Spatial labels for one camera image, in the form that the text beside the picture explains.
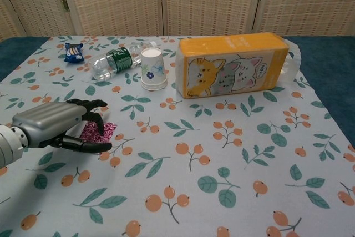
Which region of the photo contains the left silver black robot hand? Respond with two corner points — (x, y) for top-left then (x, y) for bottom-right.
(11, 98), (113, 154)

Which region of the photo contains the pink patterned packet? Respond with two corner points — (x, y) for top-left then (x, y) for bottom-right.
(79, 121), (116, 141)

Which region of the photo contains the blue snack packet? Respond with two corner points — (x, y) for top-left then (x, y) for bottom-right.
(63, 42), (85, 64)

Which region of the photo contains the clear plastic water bottle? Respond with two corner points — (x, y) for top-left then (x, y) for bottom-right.
(89, 41), (158, 81)

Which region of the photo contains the white floral paper cup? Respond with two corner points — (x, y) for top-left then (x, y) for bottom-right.
(140, 47), (168, 91)

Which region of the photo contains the floral print tablecloth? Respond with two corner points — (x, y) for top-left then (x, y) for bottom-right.
(0, 34), (355, 237)

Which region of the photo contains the orange cat tissue pack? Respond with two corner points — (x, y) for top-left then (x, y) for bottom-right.
(175, 32), (302, 100)

